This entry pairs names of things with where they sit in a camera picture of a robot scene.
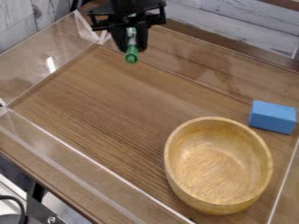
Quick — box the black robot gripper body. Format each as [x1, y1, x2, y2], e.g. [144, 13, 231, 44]
[87, 0, 166, 31]

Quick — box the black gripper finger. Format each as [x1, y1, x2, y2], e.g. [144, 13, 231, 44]
[135, 23, 148, 53]
[108, 26, 128, 53]

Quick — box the green and white marker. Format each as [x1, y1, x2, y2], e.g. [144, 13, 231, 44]
[126, 27, 139, 64]

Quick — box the brown wooden bowl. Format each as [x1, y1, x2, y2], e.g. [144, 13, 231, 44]
[163, 116, 274, 215]

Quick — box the blue foam block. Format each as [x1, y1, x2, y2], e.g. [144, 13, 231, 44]
[248, 100, 296, 135]

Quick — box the black metal table leg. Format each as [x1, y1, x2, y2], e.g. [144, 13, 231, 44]
[31, 183, 46, 203]

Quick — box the black cable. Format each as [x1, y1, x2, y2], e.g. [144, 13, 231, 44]
[0, 194, 28, 224]

